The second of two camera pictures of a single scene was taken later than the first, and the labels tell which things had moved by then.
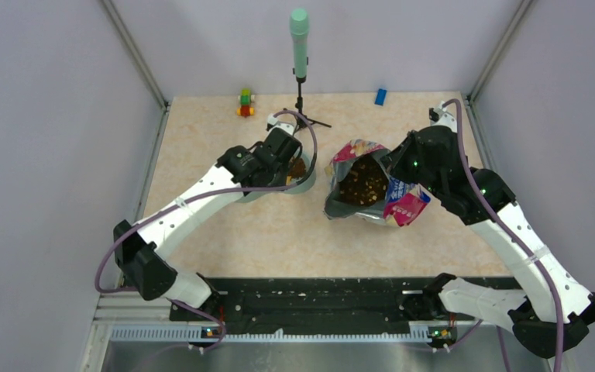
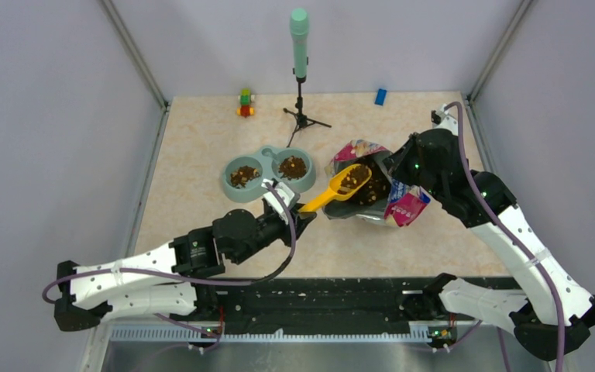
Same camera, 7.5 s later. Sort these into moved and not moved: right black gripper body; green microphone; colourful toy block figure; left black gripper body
Moved: left black gripper body
Not moved: colourful toy block figure; right black gripper body; green microphone
